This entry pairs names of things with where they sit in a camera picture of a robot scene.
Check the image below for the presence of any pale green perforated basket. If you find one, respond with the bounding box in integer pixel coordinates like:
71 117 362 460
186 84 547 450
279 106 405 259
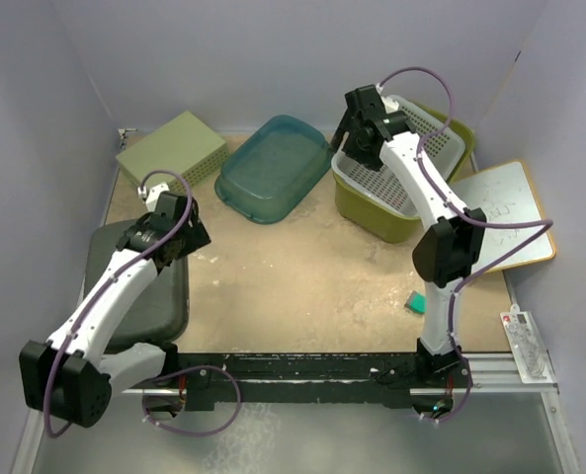
117 112 229 189

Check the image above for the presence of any white perforated basket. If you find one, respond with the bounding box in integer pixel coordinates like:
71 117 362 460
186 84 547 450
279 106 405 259
331 95 469 218

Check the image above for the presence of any teal plastic tub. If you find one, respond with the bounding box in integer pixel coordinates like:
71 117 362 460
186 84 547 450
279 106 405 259
214 115 331 224

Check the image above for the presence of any grey plastic tub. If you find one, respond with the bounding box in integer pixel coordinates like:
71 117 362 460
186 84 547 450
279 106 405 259
84 219 189 354

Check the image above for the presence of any large olive green container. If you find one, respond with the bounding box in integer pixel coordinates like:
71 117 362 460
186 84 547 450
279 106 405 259
332 119 476 244

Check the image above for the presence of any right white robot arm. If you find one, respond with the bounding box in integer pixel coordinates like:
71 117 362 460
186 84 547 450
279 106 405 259
331 85 486 386

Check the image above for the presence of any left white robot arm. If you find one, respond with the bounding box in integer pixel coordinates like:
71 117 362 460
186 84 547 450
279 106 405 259
19 185 210 437

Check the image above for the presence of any green whiteboard eraser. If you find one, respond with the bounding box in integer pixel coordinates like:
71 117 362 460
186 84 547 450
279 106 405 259
404 291 426 315

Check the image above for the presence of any clear plastic ruler card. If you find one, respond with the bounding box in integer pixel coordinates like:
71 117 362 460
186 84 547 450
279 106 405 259
500 304 554 384

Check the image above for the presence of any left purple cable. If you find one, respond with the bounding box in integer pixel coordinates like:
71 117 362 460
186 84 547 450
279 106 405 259
42 170 195 439

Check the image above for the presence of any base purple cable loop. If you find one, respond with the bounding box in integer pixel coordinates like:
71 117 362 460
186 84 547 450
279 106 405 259
141 365 243 438

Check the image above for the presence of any small whiteboard orange frame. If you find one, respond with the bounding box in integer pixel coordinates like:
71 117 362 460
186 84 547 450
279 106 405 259
451 161 556 272

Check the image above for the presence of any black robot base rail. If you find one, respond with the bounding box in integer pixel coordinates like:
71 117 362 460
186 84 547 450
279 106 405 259
122 351 476 414

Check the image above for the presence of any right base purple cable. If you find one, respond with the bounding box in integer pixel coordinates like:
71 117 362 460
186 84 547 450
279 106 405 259
418 355 474 426

